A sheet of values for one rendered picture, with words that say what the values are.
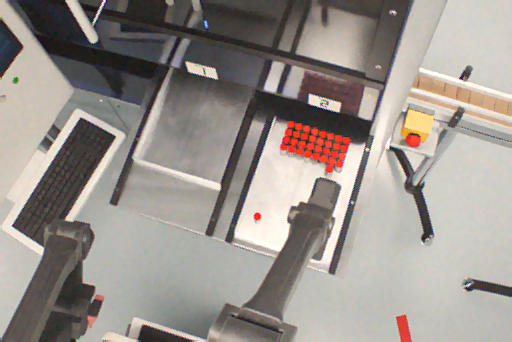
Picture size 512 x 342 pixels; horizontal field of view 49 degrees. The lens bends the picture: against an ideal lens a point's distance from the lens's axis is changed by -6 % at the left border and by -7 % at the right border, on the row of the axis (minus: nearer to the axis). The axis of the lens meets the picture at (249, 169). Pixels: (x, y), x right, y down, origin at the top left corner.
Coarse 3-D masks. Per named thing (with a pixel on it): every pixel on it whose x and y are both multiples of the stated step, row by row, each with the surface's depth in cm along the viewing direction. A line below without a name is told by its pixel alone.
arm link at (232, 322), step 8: (232, 320) 78; (240, 320) 79; (224, 328) 77; (232, 328) 77; (240, 328) 77; (248, 328) 77; (256, 328) 78; (264, 328) 78; (224, 336) 77; (232, 336) 77; (240, 336) 76; (248, 336) 76; (256, 336) 76; (264, 336) 77; (272, 336) 77; (280, 336) 78
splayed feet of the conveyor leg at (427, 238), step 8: (400, 152) 244; (400, 160) 242; (408, 160) 241; (408, 168) 239; (408, 176) 237; (408, 184) 235; (408, 192) 238; (416, 192) 235; (416, 200) 235; (424, 200) 235; (424, 208) 234; (424, 216) 234; (424, 224) 235; (424, 232) 236; (432, 232) 235; (424, 240) 241; (432, 240) 240
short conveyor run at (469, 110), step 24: (432, 72) 164; (408, 96) 162; (432, 96) 158; (456, 96) 161; (480, 96) 161; (504, 96) 156; (456, 120) 158; (480, 120) 158; (504, 120) 155; (504, 144) 163
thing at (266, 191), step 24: (264, 168) 163; (288, 168) 163; (312, 168) 162; (264, 192) 161; (288, 192) 161; (240, 216) 156; (264, 216) 159; (336, 216) 158; (264, 240) 154; (336, 240) 153
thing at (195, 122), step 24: (168, 72) 171; (168, 96) 172; (192, 96) 171; (216, 96) 171; (240, 96) 170; (168, 120) 170; (192, 120) 169; (216, 120) 169; (240, 120) 167; (144, 144) 168; (168, 144) 167; (192, 144) 167; (216, 144) 166; (168, 168) 162; (192, 168) 165; (216, 168) 164
